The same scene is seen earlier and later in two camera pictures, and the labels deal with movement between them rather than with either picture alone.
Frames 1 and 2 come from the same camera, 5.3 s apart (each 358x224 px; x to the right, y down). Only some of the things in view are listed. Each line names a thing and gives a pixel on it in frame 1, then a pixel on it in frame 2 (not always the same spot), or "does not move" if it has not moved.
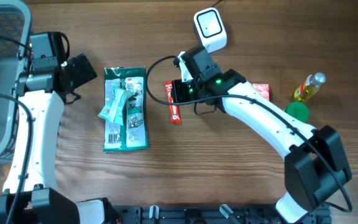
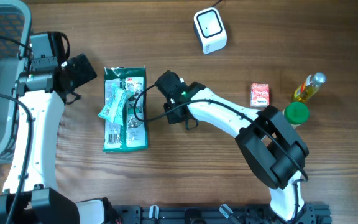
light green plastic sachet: x=114 y=109 does not move
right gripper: x=178 y=93 -> x=172 y=117
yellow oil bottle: x=309 y=86 does not move
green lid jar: x=298 y=109 does not move
